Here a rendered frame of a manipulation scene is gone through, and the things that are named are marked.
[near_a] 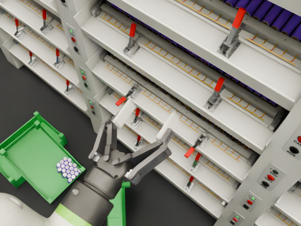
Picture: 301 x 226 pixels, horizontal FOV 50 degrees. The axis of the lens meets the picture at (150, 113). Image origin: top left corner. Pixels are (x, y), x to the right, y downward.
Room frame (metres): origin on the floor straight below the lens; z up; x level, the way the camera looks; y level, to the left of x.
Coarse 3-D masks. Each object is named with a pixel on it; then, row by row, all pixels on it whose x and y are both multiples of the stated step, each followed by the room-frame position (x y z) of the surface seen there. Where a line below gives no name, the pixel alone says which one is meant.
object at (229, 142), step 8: (112, 64) 0.71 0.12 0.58; (120, 64) 0.71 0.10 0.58; (128, 72) 0.67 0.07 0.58; (136, 80) 0.64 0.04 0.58; (144, 80) 0.64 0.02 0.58; (152, 88) 0.61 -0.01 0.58; (160, 96) 0.58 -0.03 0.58; (168, 104) 0.56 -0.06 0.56; (176, 104) 0.55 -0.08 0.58; (184, 112) 0.52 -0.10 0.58; (192, 120) 0.50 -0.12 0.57; (200, 120) 0.49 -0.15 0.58; (192, 128) 0.48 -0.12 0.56; (208, 128) 0.47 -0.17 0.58; (216, 136) 0.44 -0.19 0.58; (224, 136) 0.44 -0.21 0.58; (232, 144) 0.41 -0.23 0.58; (232, 152) 0.40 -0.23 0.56; (240, 152) 0.39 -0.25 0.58; (248, 152) 0.39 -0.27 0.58
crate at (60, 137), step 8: (32, 120) 0.81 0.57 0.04; (40, 120) 0.83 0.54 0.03; (24, 128) 0.77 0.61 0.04; (48, 128) 0.79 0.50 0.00; (16, 136) 0.74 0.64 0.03; (56, 136) 0.75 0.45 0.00; (64, 136) 0.72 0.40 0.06; (0, 144) 0.68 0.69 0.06; (8, 144) 0.70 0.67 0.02; (64, 144) 0.70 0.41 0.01; (0, 160) 0.62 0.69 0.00; (0, 168) 0.58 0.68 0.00; (8, 168) 0.58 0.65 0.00; (8, 176) 0.54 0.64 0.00; (16, 176) 0.54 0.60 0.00; (16, 184) 0.50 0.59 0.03
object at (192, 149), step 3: (198, 141) 0.43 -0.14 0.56; (201, 141) 0.43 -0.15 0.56; (195, 144) 0.42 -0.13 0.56; (198, 144) 0.42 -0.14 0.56; (192, 147) 0.41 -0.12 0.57; (195, 147) 0.41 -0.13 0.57; (189, 150) 0.40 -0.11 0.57; (192, 150) 0.40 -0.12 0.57; (186, 153) 0.39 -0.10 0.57; (189, 153) 0.39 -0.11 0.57; (186, 156) 0.38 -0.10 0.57
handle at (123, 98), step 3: (132, 90) 0.61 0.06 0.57; (129, 93) 0.60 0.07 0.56; (132, 93) 0.60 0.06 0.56; (123, 96) 0.59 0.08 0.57; (126, 96) 0.59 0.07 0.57; (120, 99) 0.58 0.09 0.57; (123, 99) 0.58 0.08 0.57; (117, 102) 0.56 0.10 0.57; (120, 102) 0.56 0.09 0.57; (117, 105) 0.55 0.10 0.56
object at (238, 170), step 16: (96, 64) 0.73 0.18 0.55; (112, 80) 0.67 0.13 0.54; (128, 80) 0.66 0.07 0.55; (144, 96) 0.60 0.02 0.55; (144, 112) 0.57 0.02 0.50; (160, 112) 0.54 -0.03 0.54; (176, 128) 0.49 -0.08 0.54; (192, 144) 0.43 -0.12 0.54; (208, 144) 0.43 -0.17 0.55; (240, 144) 0.42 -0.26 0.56; (224, 160) 0.38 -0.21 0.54; (240, 160) 0.38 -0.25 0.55; (256, 160) 0.38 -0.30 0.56; (240, 176) 0.34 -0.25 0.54
